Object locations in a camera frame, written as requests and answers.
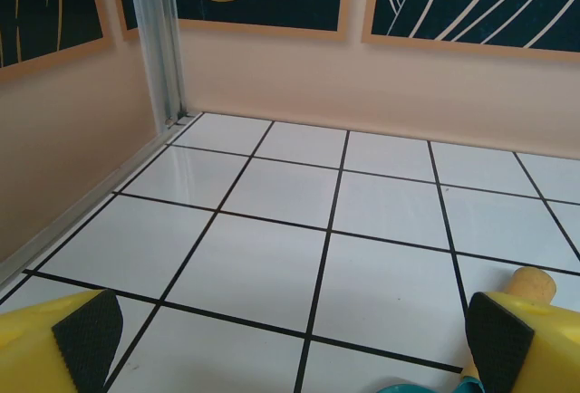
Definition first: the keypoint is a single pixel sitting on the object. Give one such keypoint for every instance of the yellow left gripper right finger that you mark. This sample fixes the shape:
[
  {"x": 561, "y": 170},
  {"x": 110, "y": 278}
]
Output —
[{"x": 544, "y": 352}]

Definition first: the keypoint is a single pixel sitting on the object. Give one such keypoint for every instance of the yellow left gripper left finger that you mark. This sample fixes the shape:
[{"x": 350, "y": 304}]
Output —
[{"x": 27, "y": 347}]

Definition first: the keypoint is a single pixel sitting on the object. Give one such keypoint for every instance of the tulip bouquet in vase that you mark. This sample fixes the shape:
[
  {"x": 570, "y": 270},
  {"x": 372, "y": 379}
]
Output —
[{"x": 90, "y": 196}]

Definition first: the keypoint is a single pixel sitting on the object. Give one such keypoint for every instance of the aluminium corner post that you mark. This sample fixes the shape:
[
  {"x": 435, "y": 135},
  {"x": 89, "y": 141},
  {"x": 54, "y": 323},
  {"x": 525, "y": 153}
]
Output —
[{"x": 156, "y": 49}]

